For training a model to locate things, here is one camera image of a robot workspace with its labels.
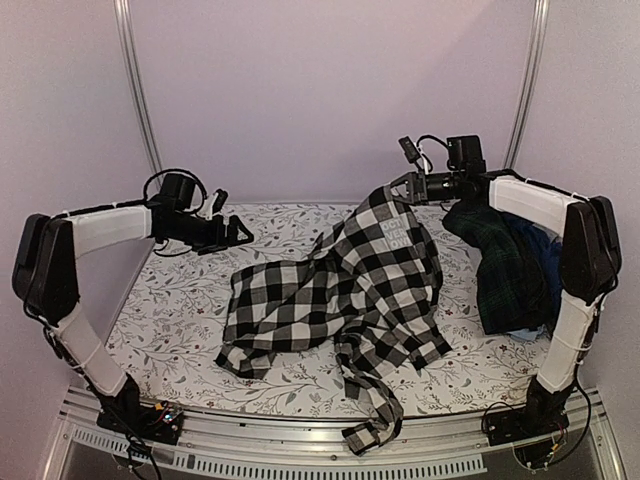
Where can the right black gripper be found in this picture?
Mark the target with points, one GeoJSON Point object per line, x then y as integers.
{"type": "Point", "coordinates": [420, 194]}

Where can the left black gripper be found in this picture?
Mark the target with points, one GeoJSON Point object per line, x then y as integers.
{"type": "Point", "coordinates": [218, 240]}

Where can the black white checkered shirt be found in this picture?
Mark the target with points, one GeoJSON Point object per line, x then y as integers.
{"type": "Point", "coordinates": [370, 286]}

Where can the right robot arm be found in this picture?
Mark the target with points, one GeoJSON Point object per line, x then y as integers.
{"type": "Point", "coordinates": [590, 259]}

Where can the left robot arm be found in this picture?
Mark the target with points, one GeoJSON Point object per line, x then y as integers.
{"type": "Point", "coordinates": [45, 276]}

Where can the dark green plaid garment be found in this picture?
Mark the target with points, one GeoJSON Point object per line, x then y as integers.
{"type": "Point", "coordinates": [512, 289]}

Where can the light blue garment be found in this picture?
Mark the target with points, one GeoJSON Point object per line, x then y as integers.
{"type": "Point", "coordinates": [528, 335]}

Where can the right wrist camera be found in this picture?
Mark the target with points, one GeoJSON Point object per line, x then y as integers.
{"type": "Point", "coordinates": [414, 155]}

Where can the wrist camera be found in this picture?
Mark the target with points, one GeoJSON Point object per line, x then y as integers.
{"type": "Point", "coordinates": [212, 204]}
{"type": "Point", "coordinates": [414, 155]}

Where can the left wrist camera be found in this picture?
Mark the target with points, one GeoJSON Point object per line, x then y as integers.
{"type": "Point", "coordinates": [212, 204]}

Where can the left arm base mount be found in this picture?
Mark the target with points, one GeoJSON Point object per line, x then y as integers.
{"type": "Point", "coordinates": [161, 423]}

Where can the right aluminium frame post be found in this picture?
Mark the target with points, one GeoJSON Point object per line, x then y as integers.
{"type": "Point", "coordinates": [527, 90]}

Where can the aluminium frame post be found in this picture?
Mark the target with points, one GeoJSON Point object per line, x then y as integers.
{"type": "Point", "coordinates": [527, 90]}
{"type": "Point", "coordinates": [123, 17]}

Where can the front aluminium rail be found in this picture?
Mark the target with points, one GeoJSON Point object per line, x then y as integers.
{"type": "Point", "coordinates": [226, 445]}

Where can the left aluminium frame post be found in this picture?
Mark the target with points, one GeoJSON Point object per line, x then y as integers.
{"type": "Point", "coordinates": [123, 17]}

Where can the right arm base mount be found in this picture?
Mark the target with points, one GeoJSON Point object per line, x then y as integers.
{"type": "Point", "coordinates": [503, 424]}

